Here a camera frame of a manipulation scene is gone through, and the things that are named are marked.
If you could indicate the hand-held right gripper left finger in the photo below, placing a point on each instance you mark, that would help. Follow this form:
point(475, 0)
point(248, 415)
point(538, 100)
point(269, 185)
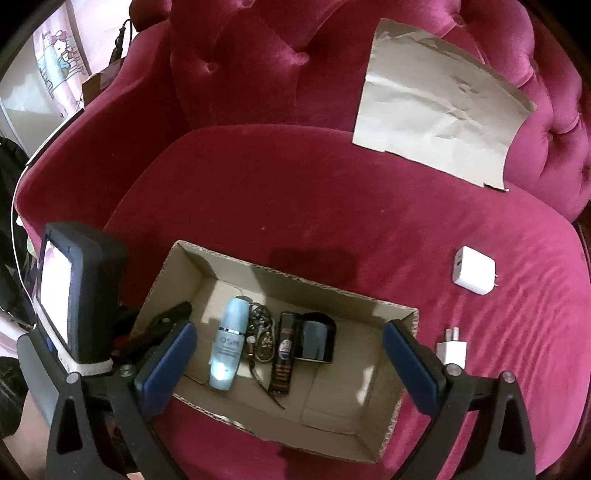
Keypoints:
point(171, 364)

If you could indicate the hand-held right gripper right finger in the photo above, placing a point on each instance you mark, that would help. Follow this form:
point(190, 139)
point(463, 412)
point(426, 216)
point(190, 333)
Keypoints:
point(406, 364)

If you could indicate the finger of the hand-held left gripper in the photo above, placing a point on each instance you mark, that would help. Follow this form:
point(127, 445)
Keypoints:
point(136, 355)
point(161, 321)

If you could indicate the small white charger plug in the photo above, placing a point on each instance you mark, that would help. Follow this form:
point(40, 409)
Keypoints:
point(452, 353)

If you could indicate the pale blue cosmetic bottle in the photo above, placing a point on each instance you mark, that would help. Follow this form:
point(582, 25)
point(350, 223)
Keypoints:
point(226, 346)

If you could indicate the cardboard box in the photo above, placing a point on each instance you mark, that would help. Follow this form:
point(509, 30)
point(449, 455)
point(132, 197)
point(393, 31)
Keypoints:
point(341, 406)

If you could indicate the glossy black cup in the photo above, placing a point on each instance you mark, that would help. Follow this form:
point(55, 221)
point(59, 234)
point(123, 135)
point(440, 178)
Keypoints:
point(316, 339)

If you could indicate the black tube with orange print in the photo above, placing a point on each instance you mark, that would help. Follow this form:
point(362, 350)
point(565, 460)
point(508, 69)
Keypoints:
point(284, 364)

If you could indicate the large white charger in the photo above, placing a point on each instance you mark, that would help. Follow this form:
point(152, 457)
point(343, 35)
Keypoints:
point(473, 272)

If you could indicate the person's left forearm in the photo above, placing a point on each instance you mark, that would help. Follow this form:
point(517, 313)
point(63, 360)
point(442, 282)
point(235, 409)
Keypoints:
point(32, 438)

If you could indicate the black jacket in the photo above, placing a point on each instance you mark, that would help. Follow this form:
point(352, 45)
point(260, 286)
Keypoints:
point(11, 207)

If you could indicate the red velvet tufted armchair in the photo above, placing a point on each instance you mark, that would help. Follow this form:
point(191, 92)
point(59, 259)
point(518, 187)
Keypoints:
point(323, 207)

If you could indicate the small brown box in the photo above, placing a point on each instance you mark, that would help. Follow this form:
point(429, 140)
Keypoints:
point(94, 85)

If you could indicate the pink cartoon curtain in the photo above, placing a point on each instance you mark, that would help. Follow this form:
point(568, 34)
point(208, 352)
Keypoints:
point(60, 60)

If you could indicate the creased brown paper sheet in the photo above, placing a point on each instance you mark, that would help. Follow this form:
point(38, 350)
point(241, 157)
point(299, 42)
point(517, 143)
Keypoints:
point(429, 106)

